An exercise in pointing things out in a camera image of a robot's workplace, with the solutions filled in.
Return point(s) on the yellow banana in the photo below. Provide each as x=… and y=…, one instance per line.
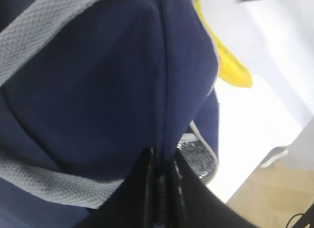
x=231, y=70

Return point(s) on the navy blue lunch bag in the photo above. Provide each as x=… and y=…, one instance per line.
x=85, y=86

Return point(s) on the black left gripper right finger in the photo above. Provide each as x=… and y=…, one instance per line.
x=190, y=204

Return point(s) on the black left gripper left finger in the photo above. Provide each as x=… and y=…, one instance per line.
x=133, y=204

